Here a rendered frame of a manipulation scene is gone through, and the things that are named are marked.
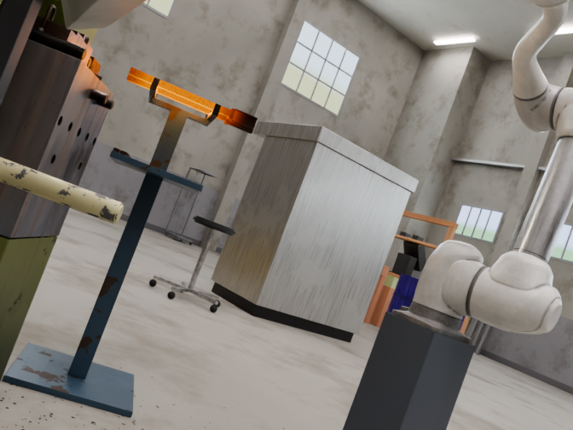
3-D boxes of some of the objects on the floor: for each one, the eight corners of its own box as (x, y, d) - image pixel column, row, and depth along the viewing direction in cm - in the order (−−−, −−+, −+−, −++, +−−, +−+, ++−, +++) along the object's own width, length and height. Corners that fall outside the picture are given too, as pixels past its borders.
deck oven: (295, 312, 691) (350, 168, 700) (358, 345, 603) (419, 180, 611) (194, 283, 609) (257, 120, 618) (250, 316, 521) (322, 125, 530)
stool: (200, 297, 524) (228, 227, 527) (237, 319, 475) (267, 241, 478) (141, 281, 488) (170, 205, 491) (174, 303, 439) (206, 219, 442)
